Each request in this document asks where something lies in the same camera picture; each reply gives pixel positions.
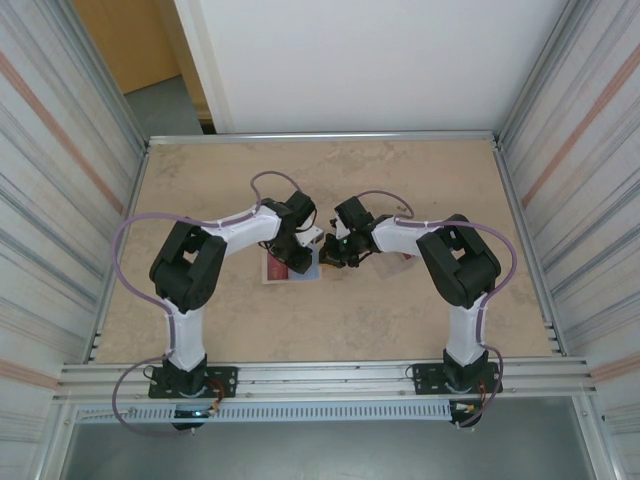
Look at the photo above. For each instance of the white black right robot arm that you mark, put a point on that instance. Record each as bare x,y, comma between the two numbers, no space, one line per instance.
465,335

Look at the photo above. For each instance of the aluminium frame post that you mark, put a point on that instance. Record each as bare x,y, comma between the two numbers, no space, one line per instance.
540,75
106,75

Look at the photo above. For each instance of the wide aluminium frame rail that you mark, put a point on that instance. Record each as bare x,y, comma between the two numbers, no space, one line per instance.
325,380

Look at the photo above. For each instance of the aluminium side rail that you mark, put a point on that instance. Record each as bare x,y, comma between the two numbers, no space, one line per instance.
139,175
516,210

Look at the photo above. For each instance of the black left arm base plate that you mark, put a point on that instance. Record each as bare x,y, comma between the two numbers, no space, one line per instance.
225,380

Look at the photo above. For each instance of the red credit card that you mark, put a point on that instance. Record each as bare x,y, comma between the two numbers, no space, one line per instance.
275,271

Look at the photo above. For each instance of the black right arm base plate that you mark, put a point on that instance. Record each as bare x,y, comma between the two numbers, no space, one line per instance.
425,377

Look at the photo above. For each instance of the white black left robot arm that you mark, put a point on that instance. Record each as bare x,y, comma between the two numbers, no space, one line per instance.
187,340

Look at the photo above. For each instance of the thin aluminium frame rail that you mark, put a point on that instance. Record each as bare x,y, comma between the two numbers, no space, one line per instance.
325,136

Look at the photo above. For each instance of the striped corrugated side panel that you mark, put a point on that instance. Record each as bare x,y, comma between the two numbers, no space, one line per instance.
50,200
590,200

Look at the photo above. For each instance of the wooden door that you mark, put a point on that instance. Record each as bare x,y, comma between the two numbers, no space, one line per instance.
130,40

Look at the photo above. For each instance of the beige leather card holder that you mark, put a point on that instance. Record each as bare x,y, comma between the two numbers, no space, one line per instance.
306,278

